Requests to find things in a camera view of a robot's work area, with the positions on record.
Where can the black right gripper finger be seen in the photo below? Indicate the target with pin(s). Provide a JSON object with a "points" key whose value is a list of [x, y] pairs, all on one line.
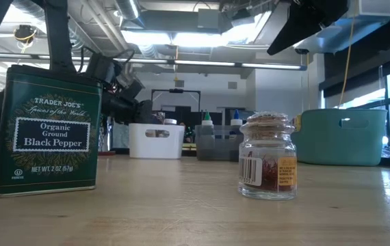
{"points": [[335, 10], [290, 30]]}

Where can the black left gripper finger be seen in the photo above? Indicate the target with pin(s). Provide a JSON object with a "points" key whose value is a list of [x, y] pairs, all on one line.
{"points": [[145, 111]]}

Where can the green food colouring bottle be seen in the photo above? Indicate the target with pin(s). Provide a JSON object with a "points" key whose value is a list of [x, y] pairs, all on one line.
{"points": [[207, 122]]}

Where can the green black pepper tin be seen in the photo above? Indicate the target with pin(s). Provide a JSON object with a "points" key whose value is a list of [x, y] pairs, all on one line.
{"points": [[48, 136]]}

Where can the blue food colouring bottle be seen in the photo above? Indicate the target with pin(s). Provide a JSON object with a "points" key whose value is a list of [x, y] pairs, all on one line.
{"points": [[236, 121]]}

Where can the Corn Pops cereal box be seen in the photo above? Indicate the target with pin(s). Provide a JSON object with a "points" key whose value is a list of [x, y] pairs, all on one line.
{"points": [[297, 123]]}

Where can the cork-topped glass saffron jar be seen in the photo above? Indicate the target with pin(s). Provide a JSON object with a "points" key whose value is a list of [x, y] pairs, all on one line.
{"points": [[267, 147]]}

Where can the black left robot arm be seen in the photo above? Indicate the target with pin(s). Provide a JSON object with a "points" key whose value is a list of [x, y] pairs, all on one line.
{"points": [[58, 34]]}

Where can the grey covered background object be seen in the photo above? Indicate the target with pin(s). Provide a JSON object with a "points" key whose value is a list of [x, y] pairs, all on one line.
{"points": [[121, 136]]}

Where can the white plastic bin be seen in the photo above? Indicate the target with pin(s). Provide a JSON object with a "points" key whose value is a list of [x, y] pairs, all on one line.
{"points": [[167, 147]]}

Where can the long ceiling light bar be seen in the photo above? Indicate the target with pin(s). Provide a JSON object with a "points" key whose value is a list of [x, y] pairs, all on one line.
{"points": [[202, 63]]}

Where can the grey translucent plastic bin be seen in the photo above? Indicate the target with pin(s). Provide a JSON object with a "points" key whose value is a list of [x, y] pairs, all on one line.
{"points": [[220, 143]]}

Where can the grey ceiling box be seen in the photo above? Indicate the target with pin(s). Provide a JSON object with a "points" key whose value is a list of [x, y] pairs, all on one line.
{"points": [[208, 18]]}

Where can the teal plastic bin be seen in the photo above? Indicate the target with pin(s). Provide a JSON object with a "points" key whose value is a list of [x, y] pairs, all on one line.
{"points": [[338, 147]]}

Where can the black background rig frame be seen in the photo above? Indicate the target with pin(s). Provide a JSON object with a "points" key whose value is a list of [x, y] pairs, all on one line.
{"points": [[176, 91]]}

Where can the rectangular metal ceiling duct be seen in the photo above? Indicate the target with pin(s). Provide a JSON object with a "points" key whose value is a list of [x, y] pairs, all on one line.
{"points": [[249, 30]]}

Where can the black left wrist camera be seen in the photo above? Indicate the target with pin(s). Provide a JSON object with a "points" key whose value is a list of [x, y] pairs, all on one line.
{"points": [[99, 66]]}

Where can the round silver ventilation duct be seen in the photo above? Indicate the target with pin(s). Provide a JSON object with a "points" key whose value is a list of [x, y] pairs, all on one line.
{"points": [[126, 8]]}

